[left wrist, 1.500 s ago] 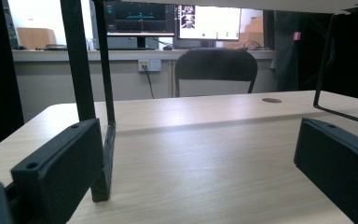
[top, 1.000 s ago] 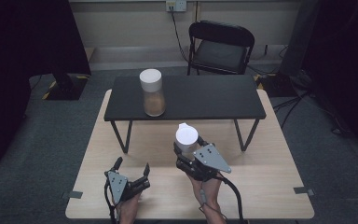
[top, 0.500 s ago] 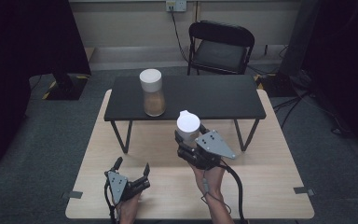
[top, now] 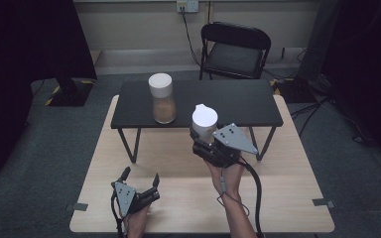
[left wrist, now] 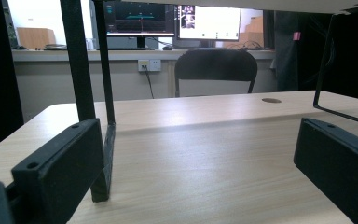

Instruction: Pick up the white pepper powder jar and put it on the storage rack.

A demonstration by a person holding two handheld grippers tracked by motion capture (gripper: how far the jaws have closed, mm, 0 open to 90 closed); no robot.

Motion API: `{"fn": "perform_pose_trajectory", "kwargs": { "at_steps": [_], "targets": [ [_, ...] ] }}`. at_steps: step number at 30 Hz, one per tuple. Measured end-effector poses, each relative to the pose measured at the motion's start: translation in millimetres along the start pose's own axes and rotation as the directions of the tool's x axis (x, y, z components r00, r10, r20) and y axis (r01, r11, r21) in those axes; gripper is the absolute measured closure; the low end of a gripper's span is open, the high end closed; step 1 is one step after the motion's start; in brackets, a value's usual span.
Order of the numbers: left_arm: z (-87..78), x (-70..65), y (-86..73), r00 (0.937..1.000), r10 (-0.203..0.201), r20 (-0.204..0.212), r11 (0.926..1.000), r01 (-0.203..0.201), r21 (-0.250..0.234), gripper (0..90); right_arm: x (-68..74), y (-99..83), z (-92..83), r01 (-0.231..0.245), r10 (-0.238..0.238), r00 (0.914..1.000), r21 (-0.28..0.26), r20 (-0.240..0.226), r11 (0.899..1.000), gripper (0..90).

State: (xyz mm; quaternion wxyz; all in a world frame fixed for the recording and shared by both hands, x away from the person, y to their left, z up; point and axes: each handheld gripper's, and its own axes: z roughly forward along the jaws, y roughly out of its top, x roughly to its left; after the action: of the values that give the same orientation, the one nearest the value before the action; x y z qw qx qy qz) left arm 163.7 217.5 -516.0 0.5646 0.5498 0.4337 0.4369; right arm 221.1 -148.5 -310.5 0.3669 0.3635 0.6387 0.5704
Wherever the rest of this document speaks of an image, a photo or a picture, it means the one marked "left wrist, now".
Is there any dark-screen monitor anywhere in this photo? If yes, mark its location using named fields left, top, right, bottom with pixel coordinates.
left=103, top=0, right=177, bottom=49

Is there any brown cardboard box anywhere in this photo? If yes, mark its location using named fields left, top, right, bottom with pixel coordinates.
left=15, top=26, right=57, bottom=50

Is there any grey counter ledge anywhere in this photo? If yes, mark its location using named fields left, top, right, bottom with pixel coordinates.
left=11, top=48, right=276, bottom=63

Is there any white wall socket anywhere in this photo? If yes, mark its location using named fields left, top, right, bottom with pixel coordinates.
left=137, top=58, right=162, bottom=73

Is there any black power cable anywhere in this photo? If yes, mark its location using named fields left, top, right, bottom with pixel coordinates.
left=142, top=64, right=156, bottom=100

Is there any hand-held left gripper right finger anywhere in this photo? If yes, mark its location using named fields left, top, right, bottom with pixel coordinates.
left=293, top=117, right=358, bottom=224

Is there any black folding chair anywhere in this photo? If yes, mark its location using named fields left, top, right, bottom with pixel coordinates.
left=173, top=48, right=258, bottom=98

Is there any bright-screen monitor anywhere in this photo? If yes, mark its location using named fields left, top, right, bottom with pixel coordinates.
left=175, top=4, right=242, bottom=49

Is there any grey curtain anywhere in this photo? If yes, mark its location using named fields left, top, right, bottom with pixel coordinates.
left=274, top=10, right=300, bottom=92

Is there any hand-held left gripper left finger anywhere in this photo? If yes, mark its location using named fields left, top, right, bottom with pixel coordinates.
left=10, top=118, right=105, bottom=224

